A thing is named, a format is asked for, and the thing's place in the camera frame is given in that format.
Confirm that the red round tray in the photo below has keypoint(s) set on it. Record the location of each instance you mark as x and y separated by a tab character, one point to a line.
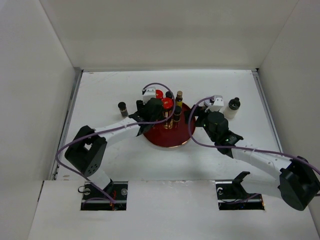
171	137

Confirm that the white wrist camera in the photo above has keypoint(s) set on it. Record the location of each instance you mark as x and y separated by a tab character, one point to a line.
217	105
148	93

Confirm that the small dark spice bottle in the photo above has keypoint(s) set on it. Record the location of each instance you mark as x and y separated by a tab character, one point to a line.
177	114

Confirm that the black cap spice bottle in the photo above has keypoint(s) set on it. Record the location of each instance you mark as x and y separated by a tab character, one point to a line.
169	94
123	109

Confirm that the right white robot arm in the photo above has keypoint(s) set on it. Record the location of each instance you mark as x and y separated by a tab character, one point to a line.
295	180

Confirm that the black cap white bottle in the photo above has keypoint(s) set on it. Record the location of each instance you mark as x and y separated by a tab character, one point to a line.
232	108

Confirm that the red cap sauce bottle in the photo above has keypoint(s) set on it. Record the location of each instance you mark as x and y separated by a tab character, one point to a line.
159	94
167	111

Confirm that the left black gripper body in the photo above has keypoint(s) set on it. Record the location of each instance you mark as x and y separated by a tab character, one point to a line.
141	105

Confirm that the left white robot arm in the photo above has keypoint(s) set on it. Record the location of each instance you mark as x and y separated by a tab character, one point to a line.
87	154

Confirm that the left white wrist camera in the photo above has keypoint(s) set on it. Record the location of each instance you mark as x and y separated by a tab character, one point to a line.
148	93

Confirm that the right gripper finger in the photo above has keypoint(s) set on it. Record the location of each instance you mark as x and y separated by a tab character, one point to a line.
198	110
188	118

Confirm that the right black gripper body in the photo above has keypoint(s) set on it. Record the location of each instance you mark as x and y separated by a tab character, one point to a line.
204	121

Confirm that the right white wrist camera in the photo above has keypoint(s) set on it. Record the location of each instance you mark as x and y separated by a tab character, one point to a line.
217	105

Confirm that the yellow label oil bottle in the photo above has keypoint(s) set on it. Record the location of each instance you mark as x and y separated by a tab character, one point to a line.
179	99

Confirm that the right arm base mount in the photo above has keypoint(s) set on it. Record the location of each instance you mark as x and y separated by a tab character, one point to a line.
231	196

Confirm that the white lid jar right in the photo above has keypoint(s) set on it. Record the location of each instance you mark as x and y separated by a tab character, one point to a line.
208	102

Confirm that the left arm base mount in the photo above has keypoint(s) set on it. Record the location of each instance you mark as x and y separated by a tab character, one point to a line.
94	200

